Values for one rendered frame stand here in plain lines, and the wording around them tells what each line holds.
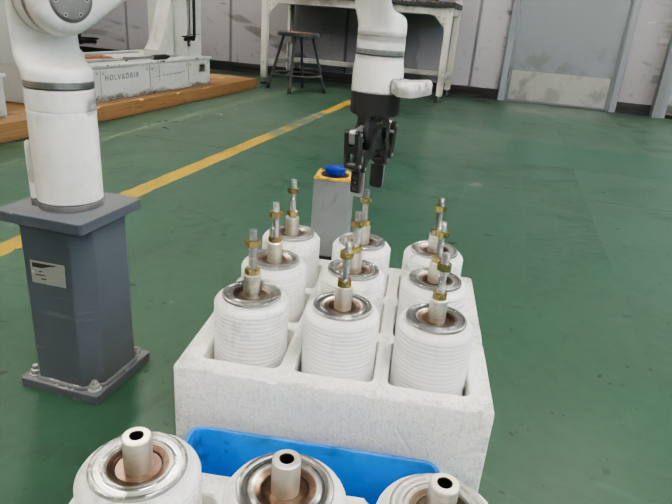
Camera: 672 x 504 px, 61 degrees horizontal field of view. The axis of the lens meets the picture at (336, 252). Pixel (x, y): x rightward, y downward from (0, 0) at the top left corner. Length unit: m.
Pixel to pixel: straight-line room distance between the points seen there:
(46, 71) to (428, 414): 0.65
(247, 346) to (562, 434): 0.54
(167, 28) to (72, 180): 3.37
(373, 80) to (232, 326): 0.39
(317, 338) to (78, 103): 0.46
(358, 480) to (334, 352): 0.15
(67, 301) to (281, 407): 0.38
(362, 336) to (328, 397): 0.08
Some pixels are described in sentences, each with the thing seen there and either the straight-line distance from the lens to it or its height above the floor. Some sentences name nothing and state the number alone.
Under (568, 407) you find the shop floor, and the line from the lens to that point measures 1.10.
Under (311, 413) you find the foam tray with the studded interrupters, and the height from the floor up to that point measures 0.14.
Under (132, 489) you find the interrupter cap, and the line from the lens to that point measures 0.49.
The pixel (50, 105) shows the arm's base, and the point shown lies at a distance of 0.88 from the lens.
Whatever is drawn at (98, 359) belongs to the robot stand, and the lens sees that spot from 0.99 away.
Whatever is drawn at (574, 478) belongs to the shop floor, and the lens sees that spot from 0.96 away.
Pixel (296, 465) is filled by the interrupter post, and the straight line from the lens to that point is 0.46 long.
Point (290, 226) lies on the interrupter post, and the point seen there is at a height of 0.27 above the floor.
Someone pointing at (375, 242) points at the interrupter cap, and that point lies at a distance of 0.95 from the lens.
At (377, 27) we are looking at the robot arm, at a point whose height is 0.58.
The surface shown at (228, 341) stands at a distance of 0.74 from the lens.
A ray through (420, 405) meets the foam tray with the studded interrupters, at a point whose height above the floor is 0.18.
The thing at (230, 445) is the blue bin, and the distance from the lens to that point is 0.75.
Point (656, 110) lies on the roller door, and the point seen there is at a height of 0.06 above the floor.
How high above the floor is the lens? 0.59
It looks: 22 degrees down
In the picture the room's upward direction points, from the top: 5 degrees clockwise
